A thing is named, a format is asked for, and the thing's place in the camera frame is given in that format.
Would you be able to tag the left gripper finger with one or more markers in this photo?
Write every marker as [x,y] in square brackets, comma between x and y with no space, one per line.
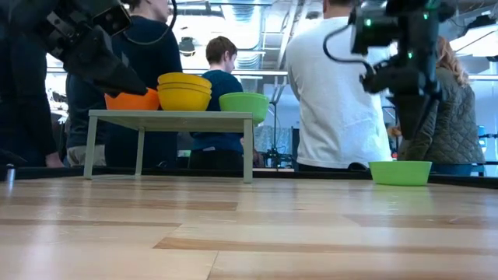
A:
[101,66]

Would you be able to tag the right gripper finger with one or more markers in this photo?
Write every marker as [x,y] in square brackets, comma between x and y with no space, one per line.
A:
[410,113]

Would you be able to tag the orange plastic bowl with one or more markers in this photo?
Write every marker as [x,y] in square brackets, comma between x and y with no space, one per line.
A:
[132,103]

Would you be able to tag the green plastic bowl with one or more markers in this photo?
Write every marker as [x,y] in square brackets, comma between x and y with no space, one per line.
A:
[400,174]
[243,103]

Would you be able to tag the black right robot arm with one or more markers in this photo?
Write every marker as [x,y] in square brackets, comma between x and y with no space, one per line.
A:
[412,27]

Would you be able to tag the black ceiling spotlight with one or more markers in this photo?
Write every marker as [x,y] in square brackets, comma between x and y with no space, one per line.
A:
[186,46]

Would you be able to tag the green perforated metal rack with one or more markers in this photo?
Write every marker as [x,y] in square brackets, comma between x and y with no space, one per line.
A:
[175,120]

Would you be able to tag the person's hand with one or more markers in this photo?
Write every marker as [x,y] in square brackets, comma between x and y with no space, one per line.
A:
[54,160]

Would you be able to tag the black tripod stand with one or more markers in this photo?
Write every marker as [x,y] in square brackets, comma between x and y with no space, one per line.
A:
[275,155]

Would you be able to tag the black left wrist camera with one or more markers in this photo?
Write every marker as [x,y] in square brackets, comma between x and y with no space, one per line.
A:
[114,19]

